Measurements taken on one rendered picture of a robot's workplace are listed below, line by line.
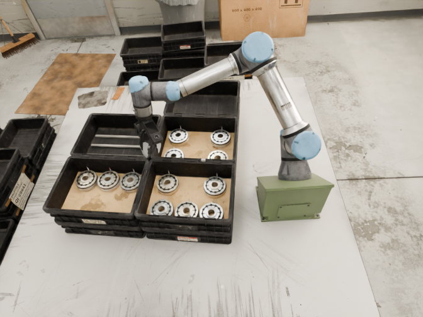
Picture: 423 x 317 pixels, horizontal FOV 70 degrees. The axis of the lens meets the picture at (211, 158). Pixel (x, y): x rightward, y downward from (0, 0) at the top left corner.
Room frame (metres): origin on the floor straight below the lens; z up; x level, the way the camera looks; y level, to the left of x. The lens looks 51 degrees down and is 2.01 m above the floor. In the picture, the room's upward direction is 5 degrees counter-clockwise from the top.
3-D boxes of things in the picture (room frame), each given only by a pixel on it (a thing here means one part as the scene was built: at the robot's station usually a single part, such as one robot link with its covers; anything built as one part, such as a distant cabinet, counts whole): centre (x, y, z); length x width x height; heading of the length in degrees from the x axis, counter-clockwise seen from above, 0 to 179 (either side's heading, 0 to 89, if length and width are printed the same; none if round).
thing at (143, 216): (0.73, 0.12, 0.92); 0.40 x 0.30 x 0.02; 80
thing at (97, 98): (1.68, 0.77, 0.71); 0.22 x 0.19 x 0.01; 86
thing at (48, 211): (0.80, 0.51, 0.92); 0.40 x 0.30 x 0.02; 80
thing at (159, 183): (0.81, 0.21, 0.86); 0.10 x 0.10 x 0.01
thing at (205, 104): (1.32, 0.01, 0.87); 0.40 x 0.30 x 0.11; 80
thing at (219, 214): (0.64, 0.02, 0.86); 0.10 x 0.10 x 0.01
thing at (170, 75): (2.28, 0.18, 0.31); 0.40 x 0.30 x 0.34; 86
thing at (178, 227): (0.73, 0.12, 0.87); 0.40 x 0.30 x 0.11; 80
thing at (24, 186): (1.18, 1.25, 0.41); 0.31 x 0.02 x 0.16; 176
